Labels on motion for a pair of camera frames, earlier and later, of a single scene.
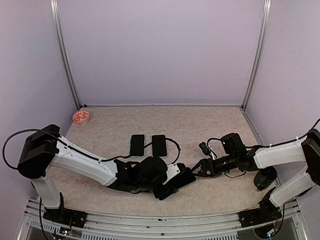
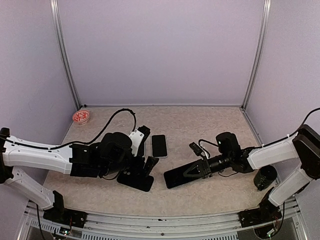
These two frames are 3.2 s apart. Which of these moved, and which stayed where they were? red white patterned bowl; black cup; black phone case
Moved: black phone case
Stayed: black cup; red white patterned bowl
